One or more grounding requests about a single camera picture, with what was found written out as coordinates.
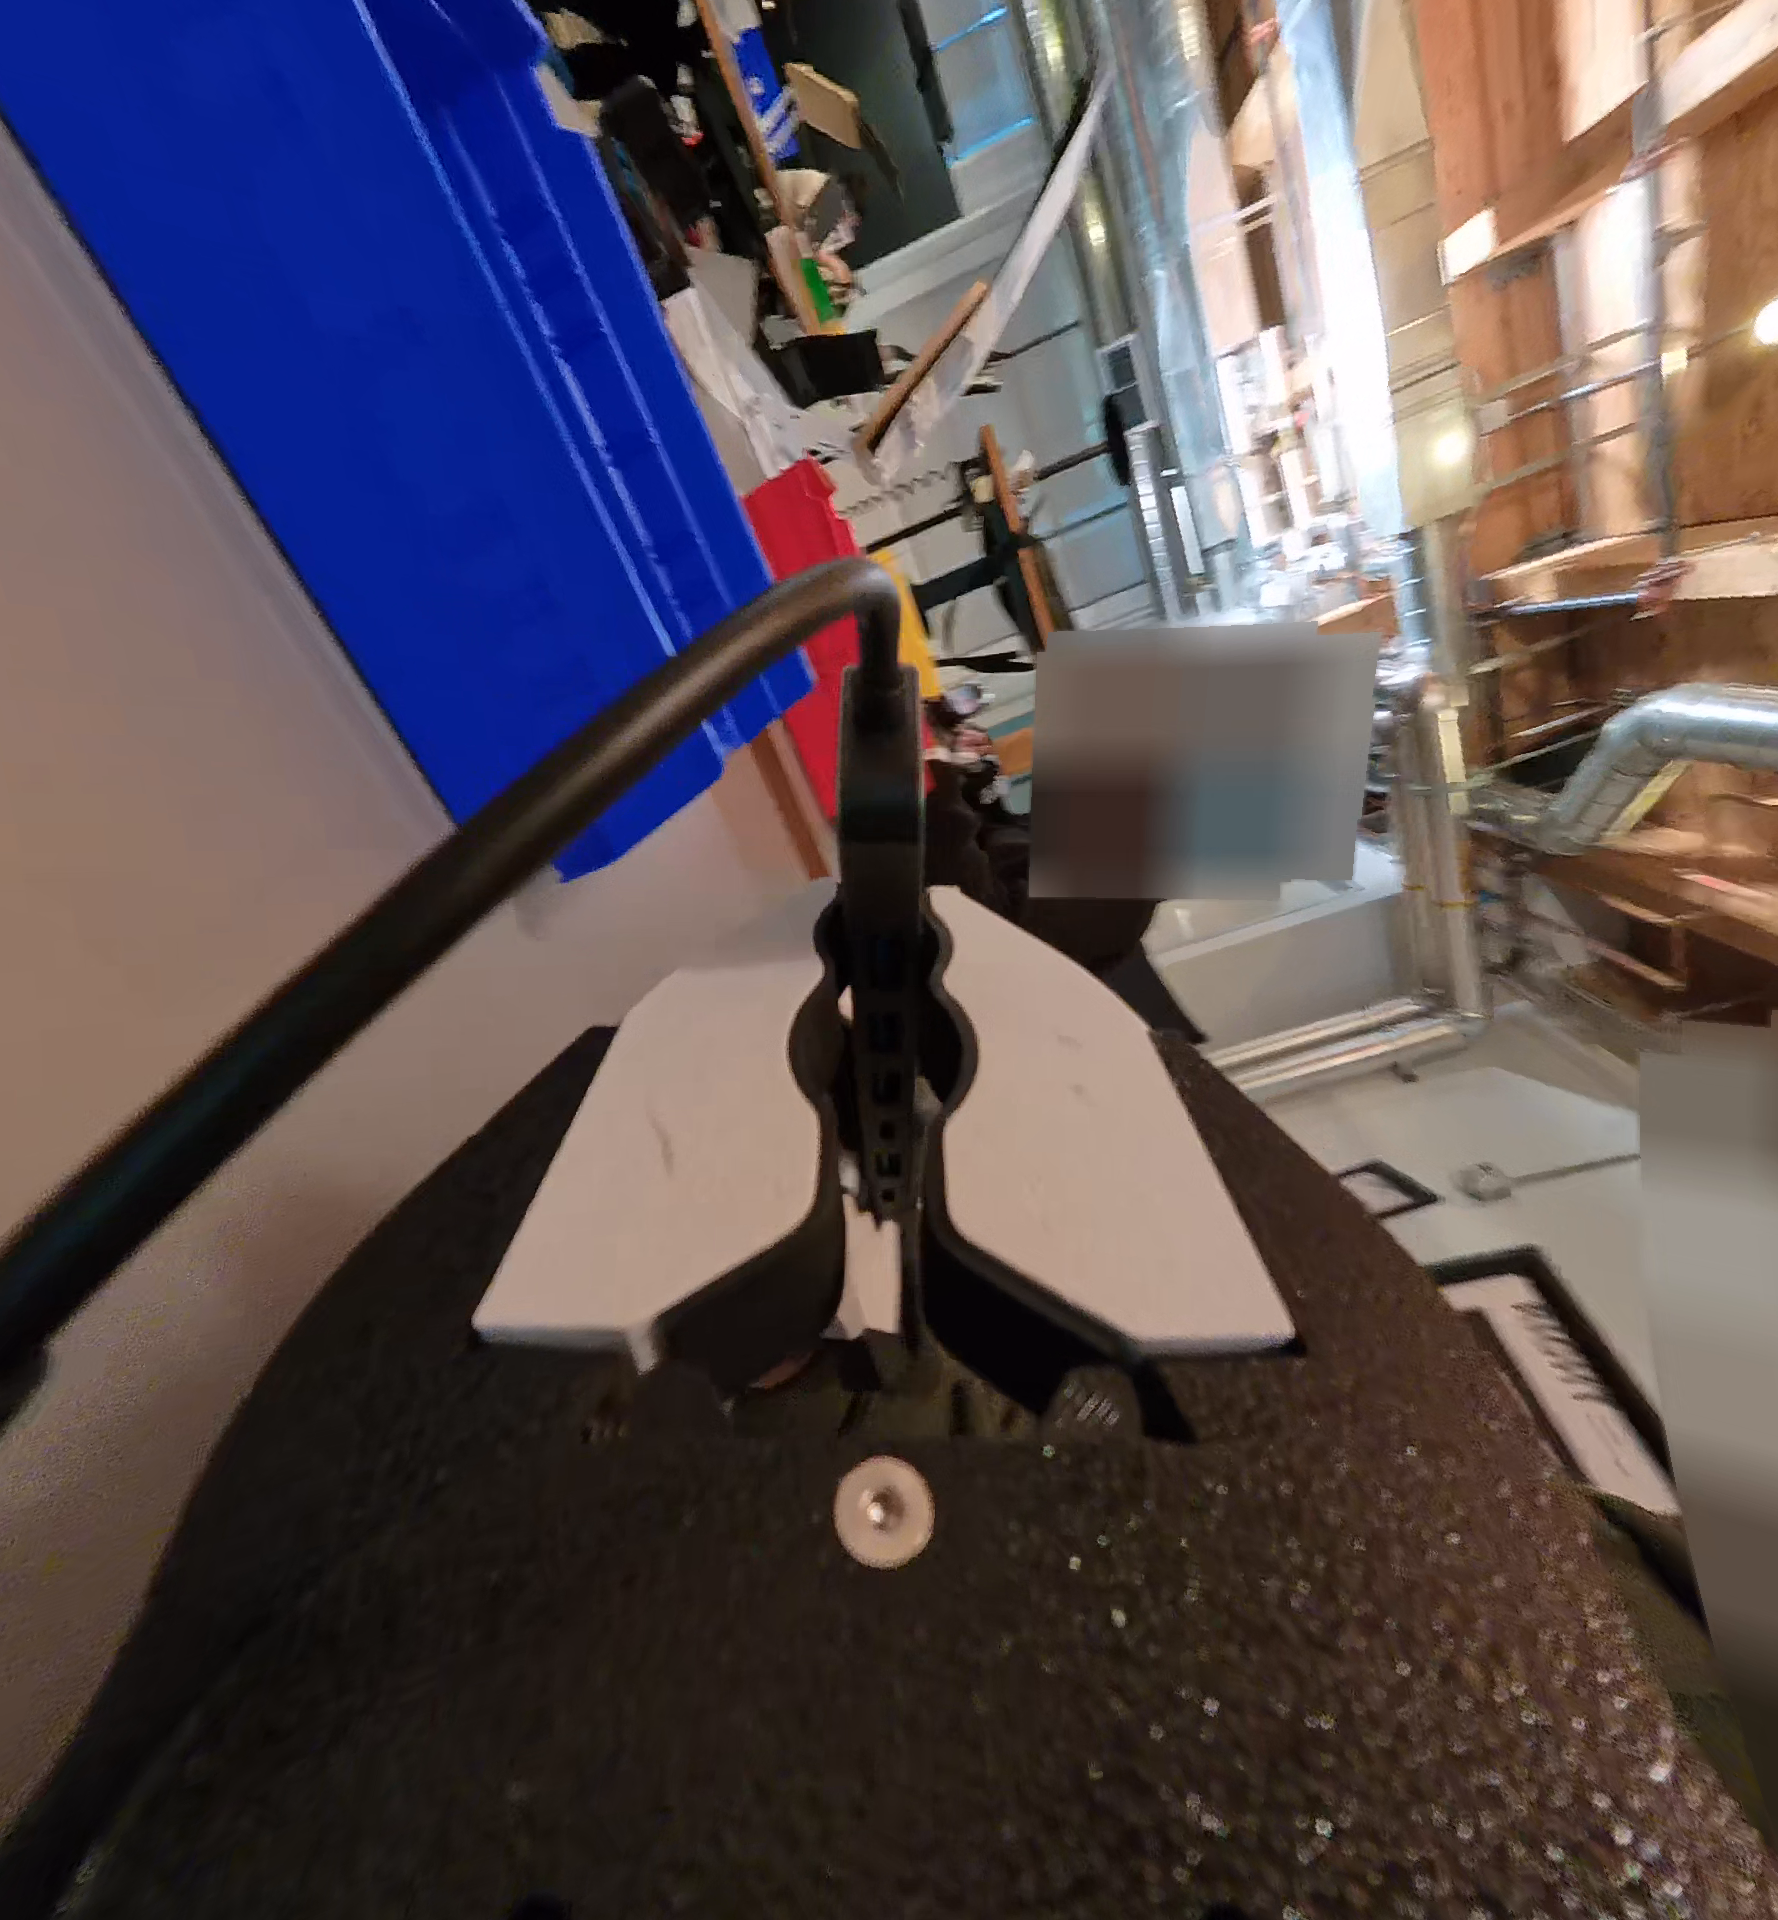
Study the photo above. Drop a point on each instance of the blue plastic bin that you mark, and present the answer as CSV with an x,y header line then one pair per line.
x,y
379,375

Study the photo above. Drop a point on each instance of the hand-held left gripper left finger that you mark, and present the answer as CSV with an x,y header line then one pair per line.
x,y
664,1172

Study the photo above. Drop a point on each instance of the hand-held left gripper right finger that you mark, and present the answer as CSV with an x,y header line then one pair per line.
x,y
1112,1172

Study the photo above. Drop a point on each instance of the yellow plastic bin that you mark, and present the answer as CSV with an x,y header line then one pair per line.
x,y
909,624

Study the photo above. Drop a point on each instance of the red plastic bin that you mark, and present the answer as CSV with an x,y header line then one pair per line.
x,y
798,527

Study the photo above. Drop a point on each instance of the silver duct elbow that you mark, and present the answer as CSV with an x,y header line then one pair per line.
x,y
1656,750

